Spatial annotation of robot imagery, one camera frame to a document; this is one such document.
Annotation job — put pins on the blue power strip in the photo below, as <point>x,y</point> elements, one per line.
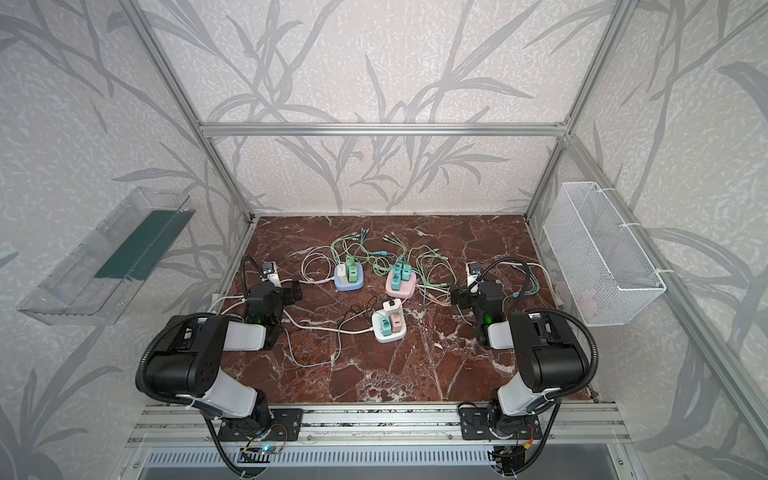
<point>344,283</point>

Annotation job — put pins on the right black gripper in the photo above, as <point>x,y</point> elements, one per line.
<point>470,294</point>

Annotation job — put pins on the pink power strip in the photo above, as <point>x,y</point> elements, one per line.
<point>406,288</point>

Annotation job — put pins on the white wire mesh basket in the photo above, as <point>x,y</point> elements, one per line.
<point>608,274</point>

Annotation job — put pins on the white power strip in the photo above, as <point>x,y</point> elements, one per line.
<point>376,318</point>

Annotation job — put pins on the pink charger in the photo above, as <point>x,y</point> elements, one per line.
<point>396,323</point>

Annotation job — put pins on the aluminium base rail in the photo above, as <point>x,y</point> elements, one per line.
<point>380,424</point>

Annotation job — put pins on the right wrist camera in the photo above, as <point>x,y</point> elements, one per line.
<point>473,271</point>

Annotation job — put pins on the clear plastic wall tray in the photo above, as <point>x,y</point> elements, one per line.
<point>95,283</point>

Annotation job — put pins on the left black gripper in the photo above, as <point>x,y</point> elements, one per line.
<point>282,290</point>

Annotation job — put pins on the teal charger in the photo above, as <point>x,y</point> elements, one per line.
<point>385,328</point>

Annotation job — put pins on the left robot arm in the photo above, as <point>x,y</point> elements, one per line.
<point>182,363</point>

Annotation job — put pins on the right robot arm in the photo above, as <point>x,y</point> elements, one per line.
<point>555,353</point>

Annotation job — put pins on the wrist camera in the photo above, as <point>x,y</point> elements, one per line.
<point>473,271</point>
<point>269,273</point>

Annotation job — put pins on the green charger on blue strip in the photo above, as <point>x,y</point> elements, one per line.
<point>353,274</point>

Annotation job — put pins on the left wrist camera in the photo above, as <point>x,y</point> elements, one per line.
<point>269,273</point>

